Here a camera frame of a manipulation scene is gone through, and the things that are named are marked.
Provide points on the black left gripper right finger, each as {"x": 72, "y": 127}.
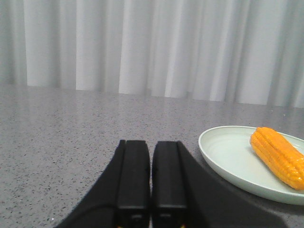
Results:
{"x": 185, "y": 196}

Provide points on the yellow corn cob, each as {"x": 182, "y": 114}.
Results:
{"x": 280, "y": 156}

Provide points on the white pleated curtain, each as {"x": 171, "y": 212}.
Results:
{"x": 245, "y": 51}

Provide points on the pale green plate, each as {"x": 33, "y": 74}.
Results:
{"x": 228, "y": 152}

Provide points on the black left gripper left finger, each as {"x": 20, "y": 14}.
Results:
{"x": 120, "y": 198}

